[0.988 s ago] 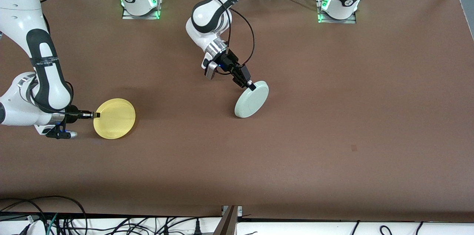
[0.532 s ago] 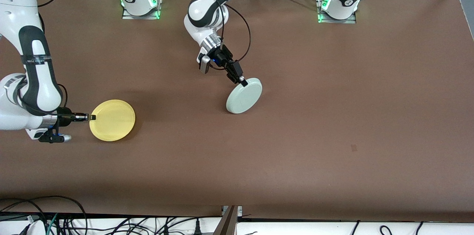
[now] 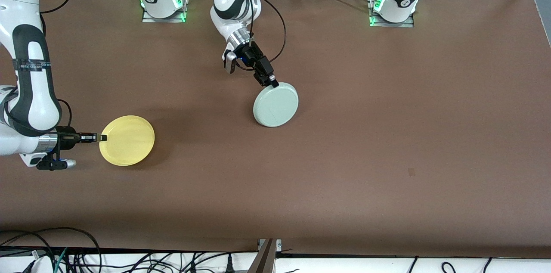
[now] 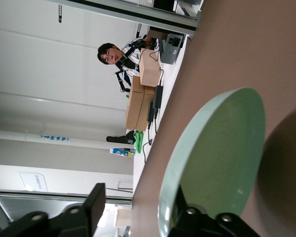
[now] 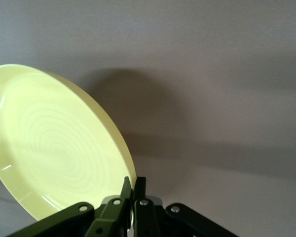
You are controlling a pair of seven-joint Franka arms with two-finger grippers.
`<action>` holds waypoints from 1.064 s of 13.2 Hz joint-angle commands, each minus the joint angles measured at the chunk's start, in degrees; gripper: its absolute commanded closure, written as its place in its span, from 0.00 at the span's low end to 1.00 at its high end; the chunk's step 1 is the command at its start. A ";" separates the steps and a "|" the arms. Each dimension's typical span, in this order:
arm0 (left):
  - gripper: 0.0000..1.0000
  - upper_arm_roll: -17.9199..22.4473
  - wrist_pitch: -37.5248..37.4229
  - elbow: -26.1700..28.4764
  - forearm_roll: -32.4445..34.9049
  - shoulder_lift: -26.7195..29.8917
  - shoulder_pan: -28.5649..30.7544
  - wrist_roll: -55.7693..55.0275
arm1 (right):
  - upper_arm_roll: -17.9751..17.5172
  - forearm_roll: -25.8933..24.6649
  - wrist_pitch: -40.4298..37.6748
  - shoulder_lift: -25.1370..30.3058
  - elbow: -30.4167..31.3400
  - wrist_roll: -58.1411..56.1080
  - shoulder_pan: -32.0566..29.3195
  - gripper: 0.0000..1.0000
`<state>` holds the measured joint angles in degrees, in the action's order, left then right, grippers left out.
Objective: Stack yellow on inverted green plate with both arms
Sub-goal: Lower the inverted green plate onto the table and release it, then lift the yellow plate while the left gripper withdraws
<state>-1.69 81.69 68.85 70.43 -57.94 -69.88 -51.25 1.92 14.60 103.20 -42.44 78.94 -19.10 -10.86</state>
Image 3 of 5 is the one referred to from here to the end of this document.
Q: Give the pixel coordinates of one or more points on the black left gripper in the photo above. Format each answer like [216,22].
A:
[257,58]

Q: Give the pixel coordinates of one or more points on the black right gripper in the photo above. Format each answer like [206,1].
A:
[67,138]

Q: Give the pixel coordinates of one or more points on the pale green round plate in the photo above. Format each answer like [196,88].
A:
[275,105]

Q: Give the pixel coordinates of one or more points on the yellow round plate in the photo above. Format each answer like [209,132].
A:
[127,140]

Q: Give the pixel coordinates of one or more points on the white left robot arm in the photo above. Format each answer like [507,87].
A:
[232,1]

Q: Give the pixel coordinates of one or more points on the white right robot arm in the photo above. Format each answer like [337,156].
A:
[32,92]

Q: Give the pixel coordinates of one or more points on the brown table cover sheet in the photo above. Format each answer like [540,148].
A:
[301,178]

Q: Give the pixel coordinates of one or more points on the aluminium profile beam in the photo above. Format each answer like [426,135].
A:
[263,260]

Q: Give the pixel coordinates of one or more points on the black power plug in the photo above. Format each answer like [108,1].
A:
[229,264]

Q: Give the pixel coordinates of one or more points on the white lower shelf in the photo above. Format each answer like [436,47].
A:
[344,266]

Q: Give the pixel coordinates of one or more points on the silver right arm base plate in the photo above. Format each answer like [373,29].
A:
[172,19]

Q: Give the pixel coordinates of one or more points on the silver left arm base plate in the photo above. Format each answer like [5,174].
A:
[404,24]

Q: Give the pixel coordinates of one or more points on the silver corner bracket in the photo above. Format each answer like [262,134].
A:
[279,245]

